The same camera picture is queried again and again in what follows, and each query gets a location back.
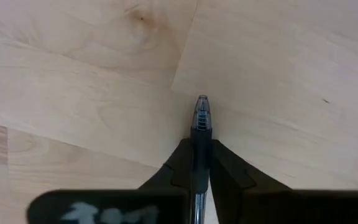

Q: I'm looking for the black ballpoint pen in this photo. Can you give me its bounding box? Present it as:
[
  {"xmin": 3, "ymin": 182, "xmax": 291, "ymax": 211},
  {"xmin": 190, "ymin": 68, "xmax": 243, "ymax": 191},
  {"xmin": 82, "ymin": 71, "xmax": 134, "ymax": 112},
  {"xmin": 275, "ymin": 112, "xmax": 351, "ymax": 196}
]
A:
[{"xmin": 190, "ymin": 94, "xmax": 213, "ymax": 224}]

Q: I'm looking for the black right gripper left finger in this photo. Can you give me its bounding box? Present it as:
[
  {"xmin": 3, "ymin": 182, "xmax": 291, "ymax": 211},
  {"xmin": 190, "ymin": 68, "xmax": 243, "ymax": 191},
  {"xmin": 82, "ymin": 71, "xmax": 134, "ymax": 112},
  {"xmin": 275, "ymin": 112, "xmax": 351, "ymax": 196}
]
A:
[{"xmin": 138, "ymin": 138, "xmax": 196, "ymax": 192}]

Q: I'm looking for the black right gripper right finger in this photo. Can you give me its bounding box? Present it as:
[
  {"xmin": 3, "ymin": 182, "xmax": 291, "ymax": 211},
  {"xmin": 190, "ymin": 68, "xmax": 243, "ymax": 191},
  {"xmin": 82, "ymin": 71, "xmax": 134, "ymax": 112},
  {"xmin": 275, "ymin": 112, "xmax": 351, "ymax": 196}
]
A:
[{"xmin": 209, "ymin": 139, "xmax": 292, "ymax": 224}]

